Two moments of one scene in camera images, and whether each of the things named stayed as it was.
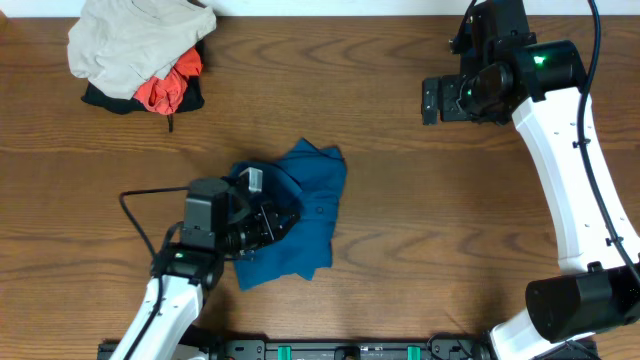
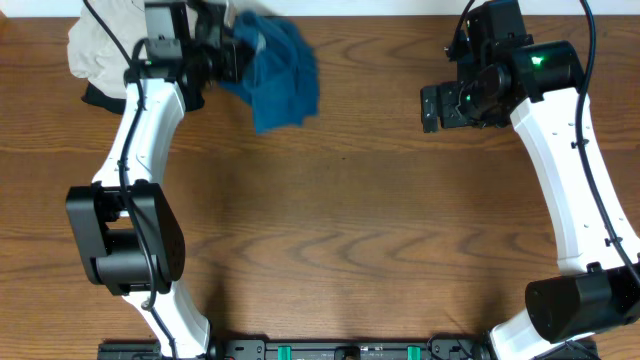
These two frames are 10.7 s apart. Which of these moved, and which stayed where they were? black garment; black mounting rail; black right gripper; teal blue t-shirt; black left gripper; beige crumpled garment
Moved: black left gripper; teal blue t-shirt
Stayed: black garment; black mounting rail; black right gripper; beige crumpled garment
